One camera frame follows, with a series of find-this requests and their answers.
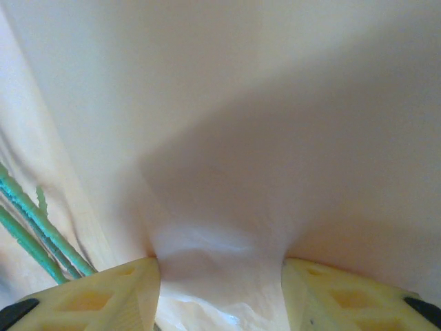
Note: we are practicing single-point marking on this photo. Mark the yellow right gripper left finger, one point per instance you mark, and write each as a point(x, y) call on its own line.
point(131, 296)

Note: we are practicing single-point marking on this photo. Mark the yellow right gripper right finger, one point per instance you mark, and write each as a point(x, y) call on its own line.
point(310, 300)

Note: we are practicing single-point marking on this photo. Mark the artificial rose bouquet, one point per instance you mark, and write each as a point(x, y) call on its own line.
point(38, 215)

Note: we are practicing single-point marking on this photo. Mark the orange wrapping paper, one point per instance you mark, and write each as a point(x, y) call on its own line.
point(241, 103)

